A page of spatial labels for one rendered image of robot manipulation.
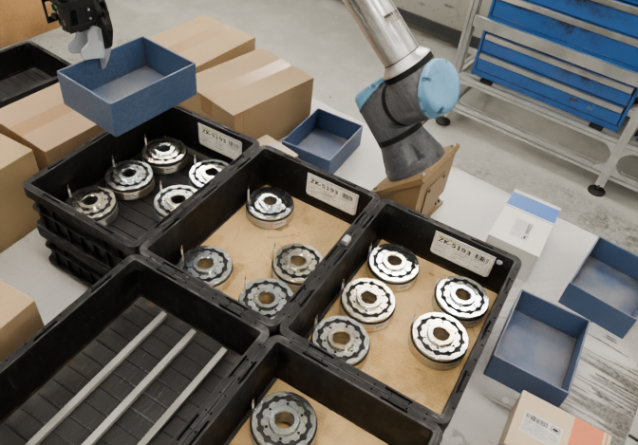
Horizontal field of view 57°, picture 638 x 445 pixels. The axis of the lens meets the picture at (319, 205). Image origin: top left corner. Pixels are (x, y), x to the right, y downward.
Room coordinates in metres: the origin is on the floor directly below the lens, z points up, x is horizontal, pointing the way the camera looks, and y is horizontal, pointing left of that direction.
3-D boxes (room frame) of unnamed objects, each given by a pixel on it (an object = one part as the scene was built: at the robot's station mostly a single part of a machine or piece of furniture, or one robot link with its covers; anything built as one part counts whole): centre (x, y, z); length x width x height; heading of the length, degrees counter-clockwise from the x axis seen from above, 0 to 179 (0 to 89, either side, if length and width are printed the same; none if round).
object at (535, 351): (0.72, -0.48, 0.73); 0.20 x 0.15 x 0.07; 154
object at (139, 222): (0.93, 0.36, 0.87); 0.40 x 0.30 x 0.11; 154
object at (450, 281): (0.73, -0.29, 0.86); 0.10 x 0.10 x 0.01
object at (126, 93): (0.94, 0.38, 1.11); 0.20 x 0.15 x 0.07; 148
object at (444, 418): (0.66, -0.18, 0.92); 0.40 x 0.30 x 0.02; 154
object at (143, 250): (0.79, 0.09, 0.92); 0.40 x 0.30 x 0.02; 154
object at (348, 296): (0.69, -0.11, 0.86); 0.10 x 0.10 x 0.01
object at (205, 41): (1.59, 0.43, 0.78); 0.30 x 0.22 x 0.16; 149
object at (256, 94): (1.42, 0.24, 0.78); 0.30 x 0.22 x 0.16; 141
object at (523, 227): (1.04, -0.50, 0.74); 0.20 x 0.12 x 0.09; 153
